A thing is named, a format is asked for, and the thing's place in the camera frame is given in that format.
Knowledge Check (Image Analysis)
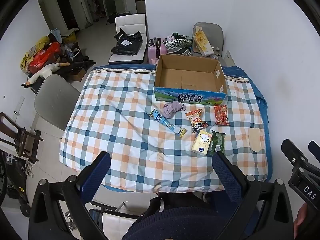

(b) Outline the green snack bag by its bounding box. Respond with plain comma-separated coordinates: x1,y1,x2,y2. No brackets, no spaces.
208,130,226,155

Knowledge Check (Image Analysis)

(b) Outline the yellow tissue pack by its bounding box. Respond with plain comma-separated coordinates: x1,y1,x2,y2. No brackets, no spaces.
191,130,212,155

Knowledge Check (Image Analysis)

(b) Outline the red snack packet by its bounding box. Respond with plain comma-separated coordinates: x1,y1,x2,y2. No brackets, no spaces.
214,105,229,126

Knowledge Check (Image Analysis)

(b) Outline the blue white tube pack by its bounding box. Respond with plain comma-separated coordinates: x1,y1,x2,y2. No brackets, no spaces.
150,109,187,138

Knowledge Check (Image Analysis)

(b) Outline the orange cartoon snack bag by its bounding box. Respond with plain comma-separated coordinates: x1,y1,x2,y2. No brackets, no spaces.
185,109,208,133

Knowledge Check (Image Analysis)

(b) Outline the purple cloth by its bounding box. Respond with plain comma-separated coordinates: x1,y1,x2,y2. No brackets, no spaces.
163,101,186,119

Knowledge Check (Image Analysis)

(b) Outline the person's right hand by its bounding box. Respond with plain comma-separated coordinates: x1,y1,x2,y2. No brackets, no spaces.
293,203,316,239

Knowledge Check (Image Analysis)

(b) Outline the person's dark blue sweater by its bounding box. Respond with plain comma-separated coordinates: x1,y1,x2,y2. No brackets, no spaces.
123,191,237,239

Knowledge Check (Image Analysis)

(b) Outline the plaid checkered blanket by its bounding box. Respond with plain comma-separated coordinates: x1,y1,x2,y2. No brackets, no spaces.
59,65,272,193

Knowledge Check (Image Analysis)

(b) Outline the dark wooden chair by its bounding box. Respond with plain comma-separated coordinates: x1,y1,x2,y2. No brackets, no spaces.
1,112,43,164

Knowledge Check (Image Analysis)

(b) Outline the grey chair at left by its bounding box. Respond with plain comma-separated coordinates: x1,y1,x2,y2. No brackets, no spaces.
34,74,80,131

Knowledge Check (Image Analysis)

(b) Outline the open cardboard box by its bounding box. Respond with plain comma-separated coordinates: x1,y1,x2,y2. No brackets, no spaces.
153,54,227,105

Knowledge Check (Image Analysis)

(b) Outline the red plastic bag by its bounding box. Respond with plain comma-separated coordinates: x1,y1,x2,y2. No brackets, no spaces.
29,42,61,74

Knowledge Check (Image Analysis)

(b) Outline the yellow snack box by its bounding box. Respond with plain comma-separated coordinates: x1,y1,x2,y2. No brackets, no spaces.
194,26,214,57

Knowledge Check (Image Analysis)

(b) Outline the black bag on chair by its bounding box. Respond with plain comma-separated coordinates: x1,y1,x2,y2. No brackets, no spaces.
111,29,143,56

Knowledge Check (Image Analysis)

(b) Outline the patterned tote bag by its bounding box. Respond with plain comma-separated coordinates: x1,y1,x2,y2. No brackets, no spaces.
162,33,193,56

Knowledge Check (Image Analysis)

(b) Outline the pink suitcase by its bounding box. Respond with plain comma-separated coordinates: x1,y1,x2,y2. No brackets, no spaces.
148,37,167,64

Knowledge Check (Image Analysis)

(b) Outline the yellow cloth bundle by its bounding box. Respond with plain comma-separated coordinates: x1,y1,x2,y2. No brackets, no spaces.
20,36,49,74

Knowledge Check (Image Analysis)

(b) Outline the white padded chair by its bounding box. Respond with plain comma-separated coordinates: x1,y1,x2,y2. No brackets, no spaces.
108,14,148,65

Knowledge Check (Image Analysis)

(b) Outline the grey chair by wall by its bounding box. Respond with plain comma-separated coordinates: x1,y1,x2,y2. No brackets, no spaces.
193,22,224,59

